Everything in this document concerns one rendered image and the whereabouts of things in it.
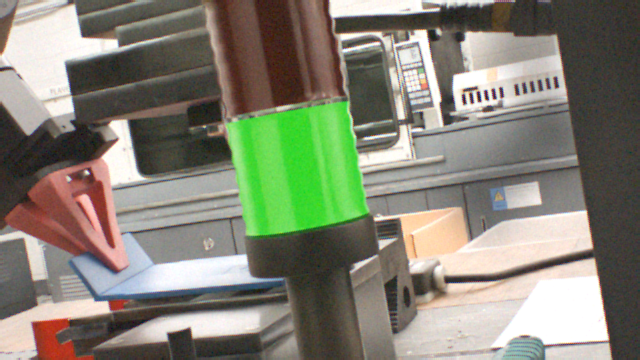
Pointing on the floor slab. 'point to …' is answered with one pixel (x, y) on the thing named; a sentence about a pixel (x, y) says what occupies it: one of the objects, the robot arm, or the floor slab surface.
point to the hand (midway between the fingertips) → (113, 262)
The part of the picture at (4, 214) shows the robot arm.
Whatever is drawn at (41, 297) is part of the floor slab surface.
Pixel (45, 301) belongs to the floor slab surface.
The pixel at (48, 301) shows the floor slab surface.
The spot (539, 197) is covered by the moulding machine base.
